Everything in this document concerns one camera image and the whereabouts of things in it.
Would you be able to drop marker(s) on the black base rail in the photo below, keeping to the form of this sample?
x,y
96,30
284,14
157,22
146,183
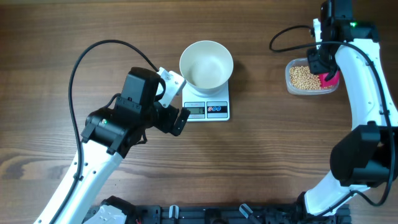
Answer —
x,y
190,215

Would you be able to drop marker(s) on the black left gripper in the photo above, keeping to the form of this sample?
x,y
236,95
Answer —
x,y
166,125

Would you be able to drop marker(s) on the white digital kitchen scale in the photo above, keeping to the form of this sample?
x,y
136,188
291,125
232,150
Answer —
x,y
207,107

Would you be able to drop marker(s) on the pink measuring scoop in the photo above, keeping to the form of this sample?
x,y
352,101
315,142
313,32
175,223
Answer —
x,y
330,83

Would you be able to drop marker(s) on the clear plastic container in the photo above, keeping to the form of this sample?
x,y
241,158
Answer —
x,y
294,91

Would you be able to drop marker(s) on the soybeans pile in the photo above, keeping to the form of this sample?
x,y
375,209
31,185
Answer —
x,y
301,78

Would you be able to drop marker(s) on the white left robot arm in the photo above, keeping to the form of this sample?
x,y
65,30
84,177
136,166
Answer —
x,y
109,134

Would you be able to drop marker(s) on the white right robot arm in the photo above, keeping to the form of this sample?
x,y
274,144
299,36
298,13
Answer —
x,y
364,162

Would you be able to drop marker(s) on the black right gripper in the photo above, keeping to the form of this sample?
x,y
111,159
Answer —
x,y
316,66

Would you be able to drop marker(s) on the white bowl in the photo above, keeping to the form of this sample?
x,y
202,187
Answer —
x,y
206,65

